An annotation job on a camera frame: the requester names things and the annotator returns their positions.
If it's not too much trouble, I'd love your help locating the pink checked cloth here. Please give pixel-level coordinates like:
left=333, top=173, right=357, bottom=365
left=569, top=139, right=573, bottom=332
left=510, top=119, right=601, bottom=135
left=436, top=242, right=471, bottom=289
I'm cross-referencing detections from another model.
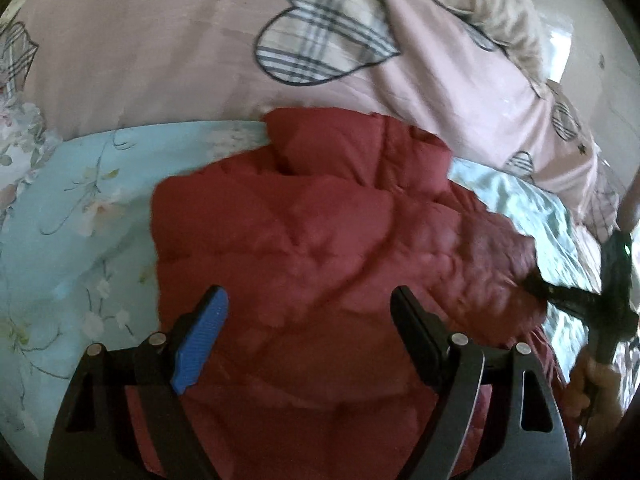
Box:
left=582, top=157, right=628, bottom=246

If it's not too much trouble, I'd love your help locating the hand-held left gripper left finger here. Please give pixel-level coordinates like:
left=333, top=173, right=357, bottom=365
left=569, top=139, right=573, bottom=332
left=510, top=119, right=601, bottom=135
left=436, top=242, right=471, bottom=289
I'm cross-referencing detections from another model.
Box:
left=44, top=285, right=231, bottom=480

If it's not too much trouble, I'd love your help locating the pink duvet with plaid hearts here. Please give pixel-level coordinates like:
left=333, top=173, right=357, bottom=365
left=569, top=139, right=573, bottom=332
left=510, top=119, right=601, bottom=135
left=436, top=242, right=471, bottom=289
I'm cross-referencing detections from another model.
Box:
left=0, top=0, right=603, bottom=226

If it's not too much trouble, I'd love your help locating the red quilted coat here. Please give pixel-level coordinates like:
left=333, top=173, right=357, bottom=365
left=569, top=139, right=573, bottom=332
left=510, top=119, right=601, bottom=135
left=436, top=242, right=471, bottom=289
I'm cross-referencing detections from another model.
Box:
left=122, top=108, right=568, bottom=480

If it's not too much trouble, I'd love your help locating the person's right hand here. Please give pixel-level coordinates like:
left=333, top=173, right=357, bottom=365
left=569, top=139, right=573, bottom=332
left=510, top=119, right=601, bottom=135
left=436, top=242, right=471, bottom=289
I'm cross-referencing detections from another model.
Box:
left=569, top=347, right=627, bottom=443

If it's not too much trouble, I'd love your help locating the beige pillow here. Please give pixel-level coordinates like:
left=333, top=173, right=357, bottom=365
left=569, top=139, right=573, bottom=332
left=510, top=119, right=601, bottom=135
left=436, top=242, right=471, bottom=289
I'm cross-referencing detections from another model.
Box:
left=440, top=0, right=547, bottom=83

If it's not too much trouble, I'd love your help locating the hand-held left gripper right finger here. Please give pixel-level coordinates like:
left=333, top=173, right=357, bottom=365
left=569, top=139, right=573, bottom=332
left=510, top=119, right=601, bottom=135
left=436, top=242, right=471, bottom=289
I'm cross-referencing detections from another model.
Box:
left=390, top=286, right=574, bottom=480

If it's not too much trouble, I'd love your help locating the light blue floral bedsheet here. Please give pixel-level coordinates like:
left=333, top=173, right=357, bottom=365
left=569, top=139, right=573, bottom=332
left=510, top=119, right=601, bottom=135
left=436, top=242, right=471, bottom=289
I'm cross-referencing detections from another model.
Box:
left=0, top=120, right=608, bottom=476

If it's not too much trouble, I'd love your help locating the white floral ruffled pillow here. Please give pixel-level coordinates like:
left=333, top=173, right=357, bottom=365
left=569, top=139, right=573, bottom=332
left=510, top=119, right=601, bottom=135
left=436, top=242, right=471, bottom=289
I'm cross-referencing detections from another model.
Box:
left=0, top=100, right=63, bottom=221

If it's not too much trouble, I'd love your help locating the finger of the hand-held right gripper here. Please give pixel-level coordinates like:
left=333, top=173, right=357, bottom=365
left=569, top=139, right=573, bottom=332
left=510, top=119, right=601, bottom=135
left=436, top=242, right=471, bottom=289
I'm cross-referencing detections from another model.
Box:
left=522, top=267, right=603, bottom=322

